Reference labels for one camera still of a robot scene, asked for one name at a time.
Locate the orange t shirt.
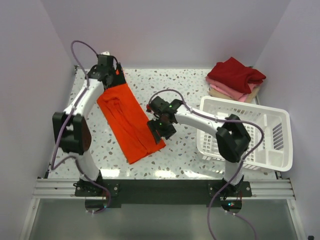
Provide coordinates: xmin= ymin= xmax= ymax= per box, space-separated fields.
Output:
xmin=97 ymin=83 xmax=166 ymax=164

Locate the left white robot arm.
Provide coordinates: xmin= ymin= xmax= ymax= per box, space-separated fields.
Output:
xmin=52 ymin=52 xmax=126 ymax=197

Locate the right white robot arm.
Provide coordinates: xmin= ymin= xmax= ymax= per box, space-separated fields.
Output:
xmin=146 ymin=96 xmax=251 ymax=196

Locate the beige folded shirt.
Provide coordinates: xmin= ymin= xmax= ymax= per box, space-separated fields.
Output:
xmin=208 ymin=86 xmax=260 ymax=103

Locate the pink folded shirt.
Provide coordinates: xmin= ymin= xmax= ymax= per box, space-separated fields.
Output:
xmin=205 ymin=77 xmax=260 ymax=101

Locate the dark red folded shirt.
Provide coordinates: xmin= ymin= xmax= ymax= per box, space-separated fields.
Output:
xmin=207 ymin=57 xmax=267 ymax=94

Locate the white plastic laundry basket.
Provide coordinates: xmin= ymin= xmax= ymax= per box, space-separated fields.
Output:
xmin=199 ymin=96 xmax=293 ymax=172

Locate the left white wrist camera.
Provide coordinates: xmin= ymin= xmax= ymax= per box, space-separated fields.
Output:
xmin=100 ymin=51 xmax=110 ymax=56

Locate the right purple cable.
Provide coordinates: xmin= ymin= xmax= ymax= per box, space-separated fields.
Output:
xmin=147 ymin=89 xmax=265 ymax=240

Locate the aluminium frame rail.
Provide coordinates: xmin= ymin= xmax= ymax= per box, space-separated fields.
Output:
xmin=32 ymin=179 xmax=296 ymax=200

